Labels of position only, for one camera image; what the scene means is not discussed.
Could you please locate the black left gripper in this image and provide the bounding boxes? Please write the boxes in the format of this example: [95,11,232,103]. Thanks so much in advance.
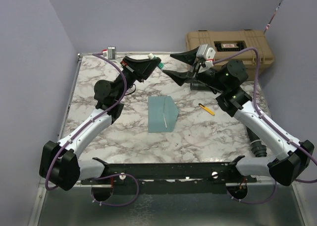
[114,56,160,101]

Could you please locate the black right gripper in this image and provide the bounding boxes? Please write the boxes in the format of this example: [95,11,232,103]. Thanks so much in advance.
[162,46,228,93]

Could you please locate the white glue stick cap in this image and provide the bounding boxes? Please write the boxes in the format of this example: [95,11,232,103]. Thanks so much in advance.
[148,53,154,59]

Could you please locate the green white glue stick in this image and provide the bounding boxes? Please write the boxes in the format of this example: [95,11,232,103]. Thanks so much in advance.
[158,62,164,70]

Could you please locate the light blue paper envelope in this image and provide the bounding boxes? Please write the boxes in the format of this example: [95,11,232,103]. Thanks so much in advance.
[148,96,179,133]

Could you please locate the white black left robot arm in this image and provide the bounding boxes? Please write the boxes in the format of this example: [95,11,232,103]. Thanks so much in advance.
[39,54,161,191]

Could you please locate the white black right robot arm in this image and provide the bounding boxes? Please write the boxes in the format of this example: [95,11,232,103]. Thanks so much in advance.
[163,45,316,186]

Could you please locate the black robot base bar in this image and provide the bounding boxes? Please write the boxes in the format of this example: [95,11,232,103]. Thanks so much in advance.
[81,161,257,195]

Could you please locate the yellow utility knife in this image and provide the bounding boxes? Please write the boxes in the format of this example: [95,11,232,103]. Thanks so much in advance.
[199,103,215,116]

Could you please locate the tan plastic tool case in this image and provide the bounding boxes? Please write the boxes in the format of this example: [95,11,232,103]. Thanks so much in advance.
[185,30,274,74]

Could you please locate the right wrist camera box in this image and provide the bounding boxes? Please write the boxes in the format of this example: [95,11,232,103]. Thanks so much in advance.
[196,44,216,68]

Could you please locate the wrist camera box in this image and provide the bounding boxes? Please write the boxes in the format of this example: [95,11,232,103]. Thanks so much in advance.
[196,44,216,68]
[102,47,117,60]

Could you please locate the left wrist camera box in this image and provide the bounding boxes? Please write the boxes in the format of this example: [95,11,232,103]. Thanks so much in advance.
[102,47,117,60]

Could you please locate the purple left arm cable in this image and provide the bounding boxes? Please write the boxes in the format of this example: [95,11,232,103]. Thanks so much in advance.
[44,52,139,207]

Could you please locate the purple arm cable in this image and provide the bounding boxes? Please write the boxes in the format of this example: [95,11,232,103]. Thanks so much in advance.
[210,47,317,204]
[44,52,139,207]

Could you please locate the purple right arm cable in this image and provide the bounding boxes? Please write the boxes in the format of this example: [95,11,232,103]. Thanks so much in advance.
[210,47,317,204]

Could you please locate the black corrugated hose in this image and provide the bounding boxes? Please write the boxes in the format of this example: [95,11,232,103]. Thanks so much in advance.
[245,128,267,159]

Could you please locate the aluminium rail frame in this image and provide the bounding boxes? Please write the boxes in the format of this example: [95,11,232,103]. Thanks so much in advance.
[26,53,307,226]

